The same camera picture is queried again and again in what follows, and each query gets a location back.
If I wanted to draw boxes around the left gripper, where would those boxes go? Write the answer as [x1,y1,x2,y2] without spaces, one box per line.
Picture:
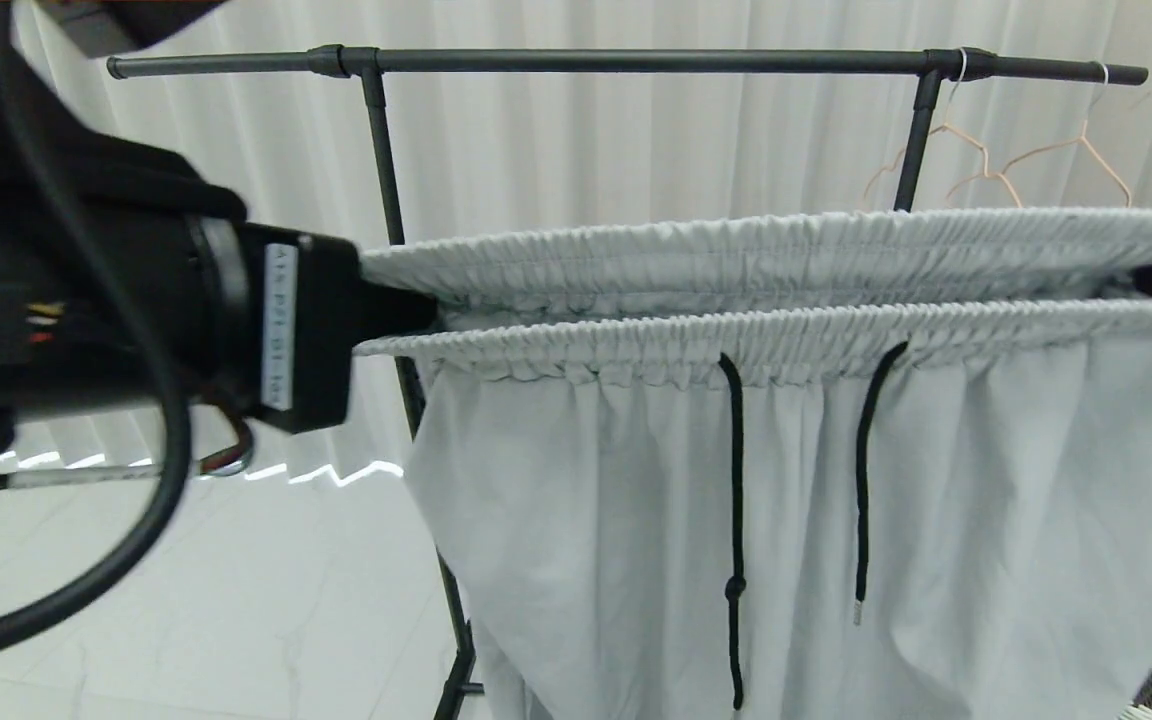
[186,222,362,433]

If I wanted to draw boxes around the pale grey shorts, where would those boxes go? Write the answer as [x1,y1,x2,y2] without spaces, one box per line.
[354,207,1152,720]

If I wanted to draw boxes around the pink clothes hanger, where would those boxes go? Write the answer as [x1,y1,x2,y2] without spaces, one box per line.
[946,90,1134,209]
[861,120,1022,211]

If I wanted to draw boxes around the black clothes rack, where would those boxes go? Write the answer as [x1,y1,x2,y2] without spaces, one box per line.
[106,45,1149,720]

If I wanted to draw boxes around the white curtain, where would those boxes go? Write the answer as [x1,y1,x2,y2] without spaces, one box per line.
[0,0,1152,486]

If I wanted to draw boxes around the black cable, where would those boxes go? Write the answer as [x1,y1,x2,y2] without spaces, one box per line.
[0,0,192,669]

